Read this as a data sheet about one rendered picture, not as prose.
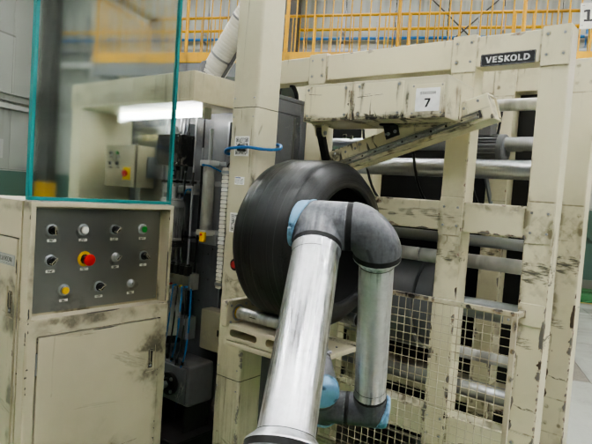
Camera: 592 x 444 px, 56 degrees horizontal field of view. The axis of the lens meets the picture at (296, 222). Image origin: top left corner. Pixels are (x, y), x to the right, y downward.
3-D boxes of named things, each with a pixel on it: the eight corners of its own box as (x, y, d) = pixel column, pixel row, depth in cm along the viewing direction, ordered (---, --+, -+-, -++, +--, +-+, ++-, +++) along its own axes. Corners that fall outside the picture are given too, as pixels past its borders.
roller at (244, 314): (233, 319, 200) (233, 307, 199) (241, 317, 203) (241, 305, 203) (309, 340, 178) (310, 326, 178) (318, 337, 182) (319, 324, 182)
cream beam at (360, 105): (301, 122, 222) (304, 85, 222) (336, 129, 242) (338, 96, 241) (444, 117, 185) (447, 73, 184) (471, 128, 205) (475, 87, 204)
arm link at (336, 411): (344, 433, 156) (343, 410, 148) (303, 428, 158) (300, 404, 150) (347, 403, 163) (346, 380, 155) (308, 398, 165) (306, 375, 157)
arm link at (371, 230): (405, 196, 131) (389, 410, 161) (352, 194, 133) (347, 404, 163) (404, 218, 121) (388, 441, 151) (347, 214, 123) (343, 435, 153)
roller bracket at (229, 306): (220, 326, 198) (222, 299, 198) (289, 312, 230) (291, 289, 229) (226, 328, 196) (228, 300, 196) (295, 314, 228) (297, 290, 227)
